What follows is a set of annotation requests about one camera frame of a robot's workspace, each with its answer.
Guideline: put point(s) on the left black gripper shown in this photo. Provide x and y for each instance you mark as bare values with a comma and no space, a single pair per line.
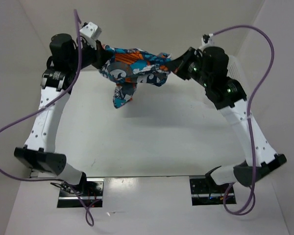
101,56

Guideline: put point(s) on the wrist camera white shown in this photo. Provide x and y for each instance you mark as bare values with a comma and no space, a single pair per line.
206,41
90,31

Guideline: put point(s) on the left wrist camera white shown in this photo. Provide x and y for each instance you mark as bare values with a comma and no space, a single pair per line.
90,31

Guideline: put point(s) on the colourful patterned shorts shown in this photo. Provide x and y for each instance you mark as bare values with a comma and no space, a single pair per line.
129,67

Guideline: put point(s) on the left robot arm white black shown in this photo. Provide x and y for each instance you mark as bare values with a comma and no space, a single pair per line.
38,152

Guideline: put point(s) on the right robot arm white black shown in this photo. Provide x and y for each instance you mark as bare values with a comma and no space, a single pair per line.
261,159

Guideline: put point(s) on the base mounting plate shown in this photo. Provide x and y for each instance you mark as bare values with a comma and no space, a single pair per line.
204,193
92,196

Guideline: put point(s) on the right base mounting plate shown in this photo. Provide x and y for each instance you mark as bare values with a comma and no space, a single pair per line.
204,193

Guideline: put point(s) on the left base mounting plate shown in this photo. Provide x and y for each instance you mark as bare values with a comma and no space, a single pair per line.
92,196

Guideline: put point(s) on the white plastic basket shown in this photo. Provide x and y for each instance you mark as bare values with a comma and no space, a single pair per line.
234,69

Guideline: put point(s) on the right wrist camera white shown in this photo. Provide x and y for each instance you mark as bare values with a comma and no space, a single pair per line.
206,41

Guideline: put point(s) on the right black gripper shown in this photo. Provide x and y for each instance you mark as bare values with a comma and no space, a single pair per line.
180,63

